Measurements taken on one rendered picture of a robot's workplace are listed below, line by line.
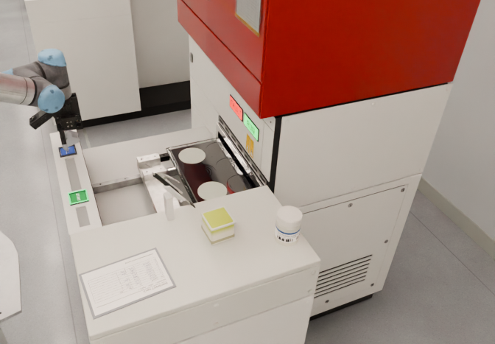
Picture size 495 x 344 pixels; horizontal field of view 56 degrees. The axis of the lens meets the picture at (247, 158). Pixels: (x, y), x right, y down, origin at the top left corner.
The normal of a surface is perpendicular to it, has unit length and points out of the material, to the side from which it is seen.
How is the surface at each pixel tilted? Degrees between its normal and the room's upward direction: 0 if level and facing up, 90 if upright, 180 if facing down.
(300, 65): 90
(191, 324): 90
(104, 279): 0
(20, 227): 0
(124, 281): 0
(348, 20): 90
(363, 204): 90
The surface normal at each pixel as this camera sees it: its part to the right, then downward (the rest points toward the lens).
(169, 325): 0.40, 0.56
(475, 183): -0.91, 0.21
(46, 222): 0.05, -0.80
